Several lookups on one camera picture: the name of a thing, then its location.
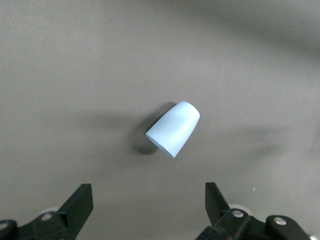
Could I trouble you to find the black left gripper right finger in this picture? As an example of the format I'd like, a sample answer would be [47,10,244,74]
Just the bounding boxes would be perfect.
[197,181,310,240]

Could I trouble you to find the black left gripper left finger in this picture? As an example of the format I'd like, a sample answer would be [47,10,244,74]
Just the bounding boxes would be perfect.
[0,183,94,240]

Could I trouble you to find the light blue cup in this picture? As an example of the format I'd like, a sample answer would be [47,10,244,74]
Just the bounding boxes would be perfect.
[145,100,201,160]

